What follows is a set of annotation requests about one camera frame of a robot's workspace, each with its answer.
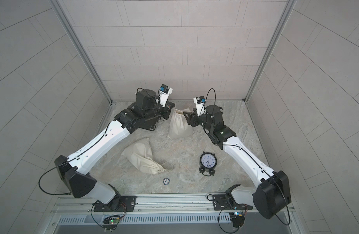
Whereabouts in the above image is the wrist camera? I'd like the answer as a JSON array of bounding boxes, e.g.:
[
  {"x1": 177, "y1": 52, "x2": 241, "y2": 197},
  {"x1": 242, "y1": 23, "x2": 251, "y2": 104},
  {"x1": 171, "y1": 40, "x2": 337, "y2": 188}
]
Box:
[
  {"x1": 194, "y1": 96, "x2": 206, "y2": 117},
  {"x1": 158, "y1": 84, "x2": 173, "y2": 107}
]

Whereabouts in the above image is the right circuit board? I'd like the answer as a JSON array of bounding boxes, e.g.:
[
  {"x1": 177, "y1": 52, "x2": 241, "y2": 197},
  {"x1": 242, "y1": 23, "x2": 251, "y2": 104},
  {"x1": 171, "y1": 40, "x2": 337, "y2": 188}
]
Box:
[{"x1": 229, "y1": 212, "x2": 245, "y2": 229}]

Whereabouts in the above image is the aluminium mounting rail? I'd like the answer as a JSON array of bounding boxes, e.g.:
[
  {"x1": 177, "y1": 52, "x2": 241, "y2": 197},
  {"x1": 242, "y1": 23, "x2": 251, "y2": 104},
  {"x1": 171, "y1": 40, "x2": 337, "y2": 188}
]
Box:
[{"x1": 50, "y1": 192, "x2": 294, "y2": 226}]

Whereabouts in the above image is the left circuit board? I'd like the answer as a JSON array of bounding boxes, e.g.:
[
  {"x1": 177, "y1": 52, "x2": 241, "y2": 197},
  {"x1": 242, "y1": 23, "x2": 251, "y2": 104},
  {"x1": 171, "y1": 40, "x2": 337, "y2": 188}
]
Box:
[{"x1": 102, "y1": 215, "x2": 121, "y2": 232}]

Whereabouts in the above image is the circuit board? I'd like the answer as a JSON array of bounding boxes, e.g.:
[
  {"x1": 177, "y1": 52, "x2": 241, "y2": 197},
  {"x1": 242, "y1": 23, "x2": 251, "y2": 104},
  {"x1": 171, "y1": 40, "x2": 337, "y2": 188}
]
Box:
[
  {"x1": 229, "y1": 212, "x2": 245, "y2": 229},
  {"x1": 102, "y1": 215, "x2": 121, "y2": 232}
]

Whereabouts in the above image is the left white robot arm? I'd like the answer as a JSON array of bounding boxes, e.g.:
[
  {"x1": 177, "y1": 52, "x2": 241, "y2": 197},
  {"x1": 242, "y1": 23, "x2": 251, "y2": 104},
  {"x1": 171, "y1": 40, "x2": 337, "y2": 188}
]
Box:
[{"x1": 55, "y1": 84, "x2": 175, "y2": 210}]

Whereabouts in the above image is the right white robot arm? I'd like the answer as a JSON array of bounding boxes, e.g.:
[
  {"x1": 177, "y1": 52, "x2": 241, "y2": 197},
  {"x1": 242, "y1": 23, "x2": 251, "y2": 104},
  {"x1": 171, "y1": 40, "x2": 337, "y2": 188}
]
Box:
[{"x1": 183, "y1": 105, "x2": 292, "y2": 219}]

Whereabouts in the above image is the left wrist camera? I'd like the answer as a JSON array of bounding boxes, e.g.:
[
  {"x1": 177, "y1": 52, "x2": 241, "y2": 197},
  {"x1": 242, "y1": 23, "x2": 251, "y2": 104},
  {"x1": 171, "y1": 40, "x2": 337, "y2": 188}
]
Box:
[{"x1": 158, "y1": 84, "x2": 173, "y2": 107}]

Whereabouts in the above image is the blue poker chip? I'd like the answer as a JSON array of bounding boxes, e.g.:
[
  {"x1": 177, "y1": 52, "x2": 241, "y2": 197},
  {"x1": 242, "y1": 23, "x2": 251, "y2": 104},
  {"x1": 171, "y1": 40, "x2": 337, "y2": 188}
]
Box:
[{"x1": 163, "y1": 178, "x2": 170, "y2": 185}]

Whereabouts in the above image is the black alarm clock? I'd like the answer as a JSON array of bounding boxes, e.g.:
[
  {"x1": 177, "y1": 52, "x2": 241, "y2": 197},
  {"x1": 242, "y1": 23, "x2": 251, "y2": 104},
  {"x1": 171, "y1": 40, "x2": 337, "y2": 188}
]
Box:
[{"x1": 199, "y1": 152, "x2": 218, "y2": 176}]

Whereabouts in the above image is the cream cloth bag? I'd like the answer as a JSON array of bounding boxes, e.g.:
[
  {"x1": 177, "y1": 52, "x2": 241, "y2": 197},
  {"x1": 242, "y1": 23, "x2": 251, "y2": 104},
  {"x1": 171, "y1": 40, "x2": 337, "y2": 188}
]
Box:
[
  {"x1": 167, "y1": 108, "x2": 194, "y2": 139},
  {"x1": 122, "y1": 137, "x2": 165, "y2": 175}
]

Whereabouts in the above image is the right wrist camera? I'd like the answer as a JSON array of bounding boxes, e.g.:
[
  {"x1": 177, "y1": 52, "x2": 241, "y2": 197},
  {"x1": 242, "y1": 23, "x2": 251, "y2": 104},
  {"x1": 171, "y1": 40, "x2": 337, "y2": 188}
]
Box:
[{"x1": 194, "y1": 96, "x2": 206, "y2": 117}]

